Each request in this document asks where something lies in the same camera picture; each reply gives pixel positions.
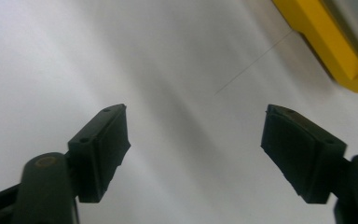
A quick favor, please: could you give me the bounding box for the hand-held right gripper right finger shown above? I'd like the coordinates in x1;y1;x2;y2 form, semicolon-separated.
260;104;348;204

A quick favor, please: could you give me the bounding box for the yellow black organizer cabinet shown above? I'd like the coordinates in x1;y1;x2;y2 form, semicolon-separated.
271;0;358;94

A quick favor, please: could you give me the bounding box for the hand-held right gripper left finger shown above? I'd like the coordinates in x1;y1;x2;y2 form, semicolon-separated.
67;103;131;203

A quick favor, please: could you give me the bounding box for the group of clear drawers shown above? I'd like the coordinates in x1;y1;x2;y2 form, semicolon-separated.
321;0;358;63

